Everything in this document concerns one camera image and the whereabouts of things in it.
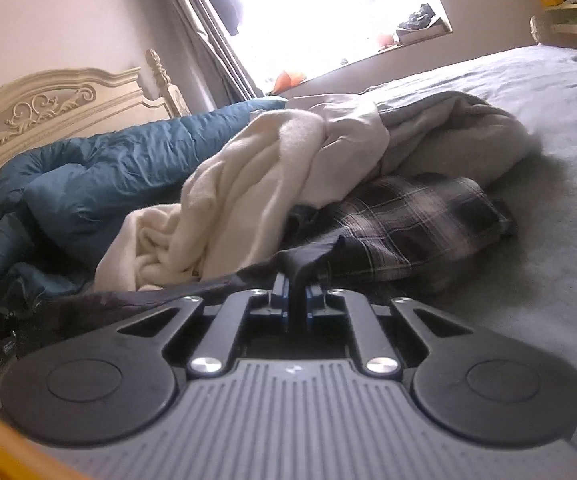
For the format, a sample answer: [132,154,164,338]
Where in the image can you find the small cream bedpost finial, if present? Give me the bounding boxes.
[530,14,550,47]

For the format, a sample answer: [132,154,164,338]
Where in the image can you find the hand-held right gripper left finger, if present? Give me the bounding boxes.
[116,272,290,380]

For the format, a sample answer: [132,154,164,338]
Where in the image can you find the beige grey hoodie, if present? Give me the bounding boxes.
[313,91,540,211]

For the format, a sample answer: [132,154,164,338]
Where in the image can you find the blue duvet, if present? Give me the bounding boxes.
[0,97,289,303]

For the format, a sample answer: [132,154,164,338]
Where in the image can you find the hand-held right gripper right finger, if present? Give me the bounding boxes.
[305,282,477,380]

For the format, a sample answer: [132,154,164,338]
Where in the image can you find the grey bed blanket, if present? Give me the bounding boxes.
[288,44,577,441]

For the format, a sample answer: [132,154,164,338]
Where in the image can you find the black garment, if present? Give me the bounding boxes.
[53,234,350,332]

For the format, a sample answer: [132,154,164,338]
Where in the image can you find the dark sneakers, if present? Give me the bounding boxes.
[395,3,453,44]

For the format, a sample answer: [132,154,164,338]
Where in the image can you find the orange item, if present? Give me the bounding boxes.
[272,70,308,94]

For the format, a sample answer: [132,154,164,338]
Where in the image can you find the grey curtain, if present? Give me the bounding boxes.
[143,0,270,107]

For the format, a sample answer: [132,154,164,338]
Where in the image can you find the cream carved headboard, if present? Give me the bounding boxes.
[0,49,190,203]

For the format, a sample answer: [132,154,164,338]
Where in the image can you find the plaid garment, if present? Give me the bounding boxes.
[288,174,518,287]

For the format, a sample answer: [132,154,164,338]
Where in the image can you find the white fluffy sweater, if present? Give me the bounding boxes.
[93,105,390,293]

